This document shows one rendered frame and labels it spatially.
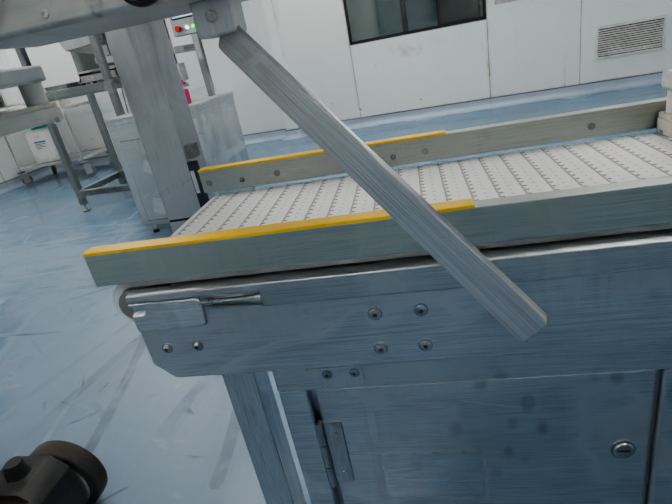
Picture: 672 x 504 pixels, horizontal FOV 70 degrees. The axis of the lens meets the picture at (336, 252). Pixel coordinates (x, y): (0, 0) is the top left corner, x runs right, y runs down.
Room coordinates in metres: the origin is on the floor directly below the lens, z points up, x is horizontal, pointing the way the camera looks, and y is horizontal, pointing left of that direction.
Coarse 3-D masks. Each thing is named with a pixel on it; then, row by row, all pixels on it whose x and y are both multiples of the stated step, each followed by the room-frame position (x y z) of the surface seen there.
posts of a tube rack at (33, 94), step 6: (30, 84) 0.67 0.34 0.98; (36, 84) 0.68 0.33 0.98; (24, 90) 0.67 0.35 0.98; (30, 90) 0.67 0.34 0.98; (36, 90) 0.67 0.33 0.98; (42, 90) 0.68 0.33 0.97; (24, 96) 0.67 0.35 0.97; (30, 96) 0.67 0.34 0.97; (36, 96) 0.67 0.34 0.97; (42, 96) 0.68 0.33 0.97; (30, 102) 0.67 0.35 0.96; (36, 102) 0.67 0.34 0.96; (42, 102) 0.68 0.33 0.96; (48, 102) 0.69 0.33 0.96
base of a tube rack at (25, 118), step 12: (24, 108) 0.64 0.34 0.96; (36, 108) 0.66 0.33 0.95; (48, 108) 0.68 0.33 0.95; (0, 120) 0.60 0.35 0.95; (12, 120) 0.61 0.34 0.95; (24, 120) 0.63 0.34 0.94; (36, 120) 0.65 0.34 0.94; (48, 120) 0.67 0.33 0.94; (0, 132) 0.59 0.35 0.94; (12, 132) 0.60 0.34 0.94
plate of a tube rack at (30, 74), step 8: (0, 72) 0.62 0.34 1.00; (8, 72) 0.64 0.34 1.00; (16, 72) 0.65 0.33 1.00; (24, 72) 0.66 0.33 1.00; (32, 72) 0.67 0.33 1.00; (40, 72) 0.69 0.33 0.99; (0, 80) 0.62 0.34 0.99; (8, 80) 0.63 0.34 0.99; (16, 80) 0.64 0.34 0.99; (24, 80) 0.66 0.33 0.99; (32, 80) 0.67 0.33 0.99; (40, 80) 0.68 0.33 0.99; (0, 88) 0.62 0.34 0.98
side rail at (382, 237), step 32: (544, 192) 0.34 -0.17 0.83; (576, 192) 0.33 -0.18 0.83; (608, 192) 0.32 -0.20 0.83; (640, 192) 0.32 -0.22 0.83; (352, 224) 0.36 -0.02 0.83; (384, 224) 0.36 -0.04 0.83; (480, 224) 0.34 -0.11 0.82; (512, 224) 0.34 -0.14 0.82; (544, 224) 0.33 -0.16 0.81; (576, 224) 0.33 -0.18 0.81; (608, 224) 0.32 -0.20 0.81; (640, 224) 0.32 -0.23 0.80; (96, 256) 0.41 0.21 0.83; (128, 256) 0.40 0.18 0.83; (160, 256) 0.40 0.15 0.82; (192, 256) 0.39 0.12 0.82; (224, 256) 0.38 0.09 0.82; (256, 256) 0.38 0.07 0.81; (288, 256) 0.37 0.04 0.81; (320, 256) 0.37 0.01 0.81; (352, 256) 0.36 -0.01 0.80
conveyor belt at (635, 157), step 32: (480, 160) 0.58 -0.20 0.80; (512, 160) 0.56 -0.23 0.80; (544, 160) 0.53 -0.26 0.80; (576, 160) 0.51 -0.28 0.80; (608, 160) 0.49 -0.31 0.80; (640, 160) 0.47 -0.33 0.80; (256, 192) 0.64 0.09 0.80; (288, 192) 0.61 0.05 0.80; (320, 192) 0.58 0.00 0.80; (352, 192) 0.56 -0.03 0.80; (448, 192) 0.49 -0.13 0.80; (480, 192) 0.47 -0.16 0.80; (512, 192) 0.45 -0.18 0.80; (192, 224) 0.56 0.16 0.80; (224, 224) 0.53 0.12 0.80; (256, 224) 0.51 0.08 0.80; (384, 256) 0.37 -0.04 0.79
